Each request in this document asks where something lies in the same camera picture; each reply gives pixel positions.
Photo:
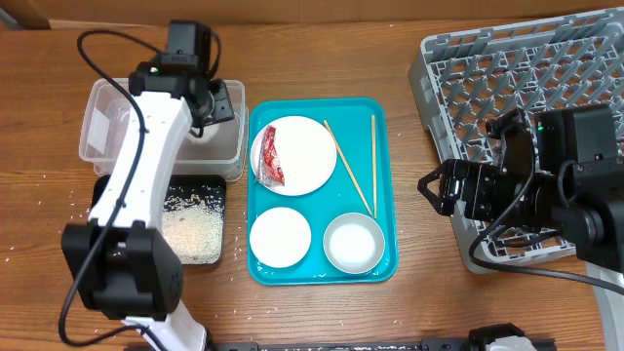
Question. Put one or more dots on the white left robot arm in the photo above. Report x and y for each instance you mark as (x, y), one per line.
(126, 277)

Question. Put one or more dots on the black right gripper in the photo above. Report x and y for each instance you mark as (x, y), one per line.
(477, 174)

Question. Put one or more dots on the white napkin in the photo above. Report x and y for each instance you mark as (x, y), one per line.
(203, 135)

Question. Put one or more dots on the black rail at bottom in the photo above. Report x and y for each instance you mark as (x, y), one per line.
(496, 337)

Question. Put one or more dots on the clear plastic bin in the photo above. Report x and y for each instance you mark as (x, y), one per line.
(106, 120)

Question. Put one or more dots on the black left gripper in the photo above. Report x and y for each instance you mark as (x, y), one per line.
(223, 108)

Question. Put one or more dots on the teal plastic tray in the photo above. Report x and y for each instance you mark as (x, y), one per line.
(350, 121)

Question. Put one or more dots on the large white plate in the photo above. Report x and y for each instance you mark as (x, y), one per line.
(306, 152)

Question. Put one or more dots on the grey dishwasher rack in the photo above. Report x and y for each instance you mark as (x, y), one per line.
(461, 80)

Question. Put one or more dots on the pink bowl with rice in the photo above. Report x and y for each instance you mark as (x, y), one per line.
(280, 237)

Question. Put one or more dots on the left wooden chopstick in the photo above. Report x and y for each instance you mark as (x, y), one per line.
(348, 168)

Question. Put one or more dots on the grey white bowl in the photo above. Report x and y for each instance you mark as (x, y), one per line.
(354, 243)

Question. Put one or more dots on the black rectangular tray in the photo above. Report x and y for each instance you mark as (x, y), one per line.
(188, 211)

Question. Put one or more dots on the red snack wrapper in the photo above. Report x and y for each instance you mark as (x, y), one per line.
(269, 170)

